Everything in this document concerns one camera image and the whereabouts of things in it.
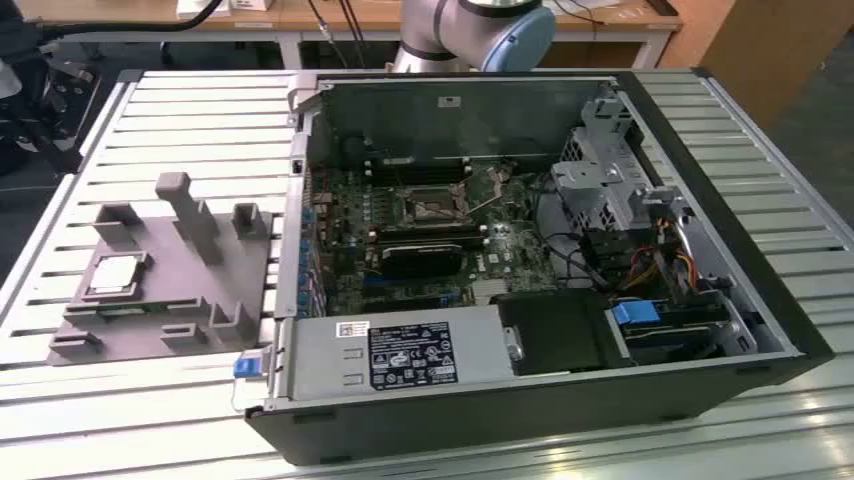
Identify grey plastic parts rack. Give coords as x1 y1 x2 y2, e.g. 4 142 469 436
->
47 171 276 368

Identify black graphics card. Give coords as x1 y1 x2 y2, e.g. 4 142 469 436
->
381 243 465 279

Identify metal socket cover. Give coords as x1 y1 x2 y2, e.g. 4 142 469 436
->
486 161 521 192

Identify wooden desk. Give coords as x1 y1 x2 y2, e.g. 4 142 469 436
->
0 0 683 70

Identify grey cable with metal plug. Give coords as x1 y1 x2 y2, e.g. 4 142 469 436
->
306 0 337 52

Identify yellow and orange wire bundle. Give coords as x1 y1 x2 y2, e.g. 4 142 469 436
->
617 213 703 302

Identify metal locking lever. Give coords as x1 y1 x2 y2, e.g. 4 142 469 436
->
465 172 517 215

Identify black RAM slot bank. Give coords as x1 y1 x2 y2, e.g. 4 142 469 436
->
374 223 485 247
365 156 470 187

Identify small silver chipset heatsink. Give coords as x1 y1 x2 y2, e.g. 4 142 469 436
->
469 278 514 304

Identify green RAM stick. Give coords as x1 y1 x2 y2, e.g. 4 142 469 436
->
98 305 168 317

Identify grey power supply with label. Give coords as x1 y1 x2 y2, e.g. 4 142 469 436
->
264 305 519 412

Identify green motherboard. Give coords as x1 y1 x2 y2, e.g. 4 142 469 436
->
300 158 562 317

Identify CPU socket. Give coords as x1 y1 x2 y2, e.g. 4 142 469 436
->
397 185 469 224

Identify thin black wire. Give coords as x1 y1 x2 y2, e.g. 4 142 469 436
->
541 231 606 292

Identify blue power supply latch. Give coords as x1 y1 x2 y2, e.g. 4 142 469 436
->
232 351 267 380

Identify black air shroud box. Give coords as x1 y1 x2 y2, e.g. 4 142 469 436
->
495 291 631 376

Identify black open PC case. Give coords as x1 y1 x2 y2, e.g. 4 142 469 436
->
243 68 837 467

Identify black metal stand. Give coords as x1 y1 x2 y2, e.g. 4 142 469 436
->
0 38 103 177

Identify wooden cabinet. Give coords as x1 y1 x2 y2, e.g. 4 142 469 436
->
657 0 854 130

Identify silver square CPU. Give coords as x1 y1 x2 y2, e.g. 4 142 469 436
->
87 255 144 293

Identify black corrugated hose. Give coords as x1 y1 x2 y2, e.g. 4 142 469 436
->
38 0 224 40

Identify silver metal drive cage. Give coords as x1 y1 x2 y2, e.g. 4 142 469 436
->
550 95 673 232

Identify blue disk carrier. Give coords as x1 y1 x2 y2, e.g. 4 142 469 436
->
609 297 663 327

